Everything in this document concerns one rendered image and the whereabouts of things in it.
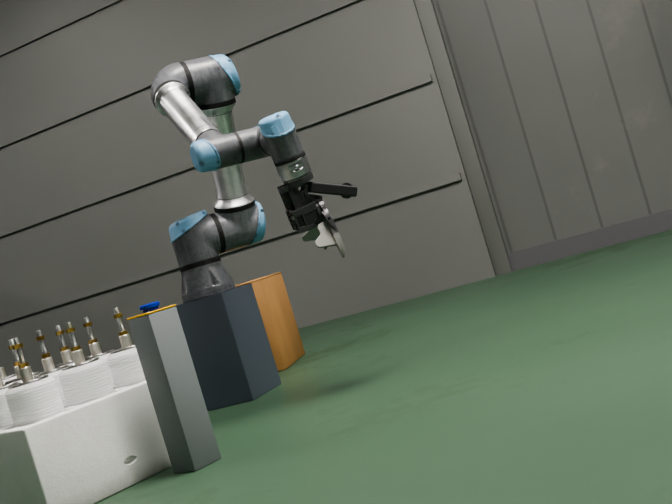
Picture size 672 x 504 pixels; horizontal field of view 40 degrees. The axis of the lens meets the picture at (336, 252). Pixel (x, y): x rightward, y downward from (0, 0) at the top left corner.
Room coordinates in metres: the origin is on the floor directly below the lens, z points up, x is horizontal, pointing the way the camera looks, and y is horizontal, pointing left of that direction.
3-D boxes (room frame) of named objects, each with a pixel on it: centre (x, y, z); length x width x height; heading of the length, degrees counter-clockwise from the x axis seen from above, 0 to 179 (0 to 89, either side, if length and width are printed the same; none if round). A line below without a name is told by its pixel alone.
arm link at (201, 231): (2.56, 0.37, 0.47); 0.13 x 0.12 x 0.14; 112
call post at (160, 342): (1.78, 0.38, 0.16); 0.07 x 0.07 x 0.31; 49
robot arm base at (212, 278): (2.55, 0.37, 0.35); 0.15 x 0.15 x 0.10
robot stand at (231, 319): (2.55, 0.37, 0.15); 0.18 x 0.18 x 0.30; 67
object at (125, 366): (1.92, 0.48, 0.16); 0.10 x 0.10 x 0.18
